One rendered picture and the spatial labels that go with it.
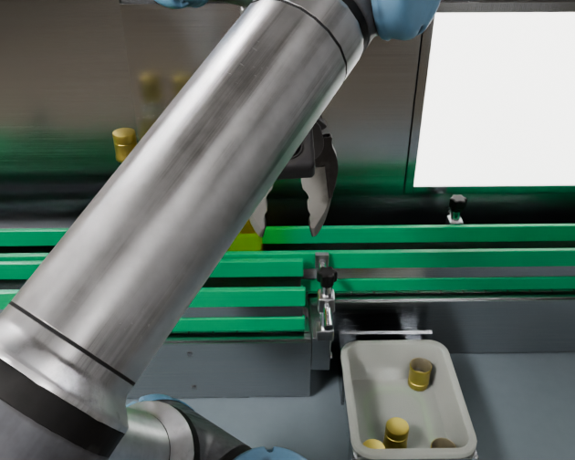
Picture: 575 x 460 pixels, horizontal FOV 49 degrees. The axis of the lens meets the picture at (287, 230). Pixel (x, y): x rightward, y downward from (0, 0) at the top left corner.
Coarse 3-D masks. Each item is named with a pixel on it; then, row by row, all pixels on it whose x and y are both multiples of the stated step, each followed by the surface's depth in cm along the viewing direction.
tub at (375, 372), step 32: (352, 352) 103; (384, 352) 104; (416, 352) 104; (448, 352) 101; (352, 384) 105; (384, 384) 105; (448, 384) 97; (352, 416) 91; (384, 416) 100; (416, 416) 100; (448, 416) 96; (416, 448) 86; (448, 448) 86
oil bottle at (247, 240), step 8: (248, 224) 101; (240, 232) 102; (248, 232) 102; (240, 240) 103; (248, 240) 103; (256, 240) 103; (232, 248) 104; (240, 248) 104; (248, 248) 104; (256, 248) 104
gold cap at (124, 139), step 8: (120, 128) 96; (128, 128) 96; (112, 136) 95; (120, 136) 94; (128, 136) 94; (120, 144) 95; (128, 144) 95; (136, 144) 96; (120, 152) 95; (128, 152) 95; (120, 160) 96
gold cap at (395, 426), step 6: (390, 420) 93; (396, 420) 93; (402, 420) 93; (390, 426) 92; (396, 426) 92; (402, 426) 92; (408, 426) 93; (390, 432) 92; (396, 432) 92; (402, 432) 92; (408, 432) 92; (384, 438) 94; (390, 438) 92; (396, 438) 92; (402, 438) 92; (384, 444) 94; (390, 444) 93; (396, 444) 92; (402, 444) 93
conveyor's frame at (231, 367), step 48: (192, 336) 99; (240, 336) 99; (288, 336) 99; (336, 336) 110; (480, 336) 111; (528, 336) 111; (144, 384) 103; (192, 384) 103; (240, 384) 103; (288, 384) 103
